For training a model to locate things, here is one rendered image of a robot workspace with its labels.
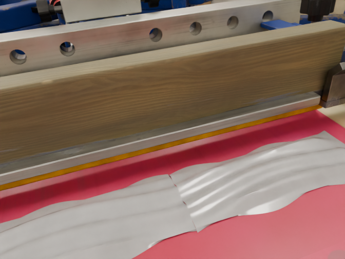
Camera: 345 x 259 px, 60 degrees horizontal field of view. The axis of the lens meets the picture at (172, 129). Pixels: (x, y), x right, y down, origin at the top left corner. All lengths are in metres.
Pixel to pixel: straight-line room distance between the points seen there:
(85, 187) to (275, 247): 0.17
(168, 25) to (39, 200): 0.32
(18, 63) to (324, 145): 0.41
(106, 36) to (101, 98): 0.24
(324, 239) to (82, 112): 0.21
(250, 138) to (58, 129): 0.19
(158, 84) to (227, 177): 0.10
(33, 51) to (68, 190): 0.25
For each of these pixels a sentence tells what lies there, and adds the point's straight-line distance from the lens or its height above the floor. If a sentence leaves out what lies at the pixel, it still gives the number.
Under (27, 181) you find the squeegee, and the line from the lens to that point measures 0.30.
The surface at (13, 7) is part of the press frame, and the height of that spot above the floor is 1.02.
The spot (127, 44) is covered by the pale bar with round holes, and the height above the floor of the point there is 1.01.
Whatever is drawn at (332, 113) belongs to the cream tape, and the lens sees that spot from 0.40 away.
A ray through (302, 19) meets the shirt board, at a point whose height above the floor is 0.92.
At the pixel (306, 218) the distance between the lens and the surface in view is 0.26.
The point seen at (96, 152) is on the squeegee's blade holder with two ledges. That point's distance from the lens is 0.26.
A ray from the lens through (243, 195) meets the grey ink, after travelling 0.25.
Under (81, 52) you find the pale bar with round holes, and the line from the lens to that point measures 0.48.
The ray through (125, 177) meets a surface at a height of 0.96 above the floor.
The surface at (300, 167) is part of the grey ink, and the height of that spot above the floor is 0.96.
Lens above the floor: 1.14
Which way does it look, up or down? 33 degrees down
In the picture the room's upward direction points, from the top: 5 degrees counter-clockwise
